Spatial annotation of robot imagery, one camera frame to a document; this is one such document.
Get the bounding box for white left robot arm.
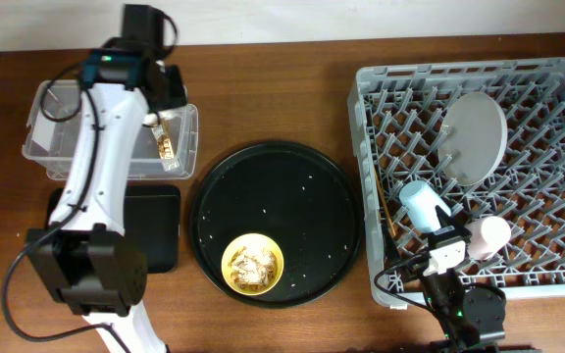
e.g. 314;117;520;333
19;4;187;352

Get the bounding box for grey dishwasher rack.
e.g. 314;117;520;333
347;58;565;309

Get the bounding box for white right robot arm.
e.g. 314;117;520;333
416;206;507;353

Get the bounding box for round black tray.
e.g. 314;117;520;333
188;141;364;309

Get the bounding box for gold foil wrapper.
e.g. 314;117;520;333
151;120;175;159

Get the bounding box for food scraps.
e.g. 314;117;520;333
230;247;277;290

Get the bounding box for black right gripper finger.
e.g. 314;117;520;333
382;221;401;268
435;205;453;228

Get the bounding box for black rectangular tray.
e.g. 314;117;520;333
45;183;182;275

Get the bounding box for pink cup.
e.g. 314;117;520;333
465;216;511;261

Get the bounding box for grey plate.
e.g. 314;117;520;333
437;92;508;186

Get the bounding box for yellow bowl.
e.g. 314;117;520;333
221;233;284;296

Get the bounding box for clear plastic bin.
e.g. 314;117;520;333
22;79;199;180

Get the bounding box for wooden chopstick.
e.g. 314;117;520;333
373;168;396;239

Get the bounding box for light blue cup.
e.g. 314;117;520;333
398;180;451;233

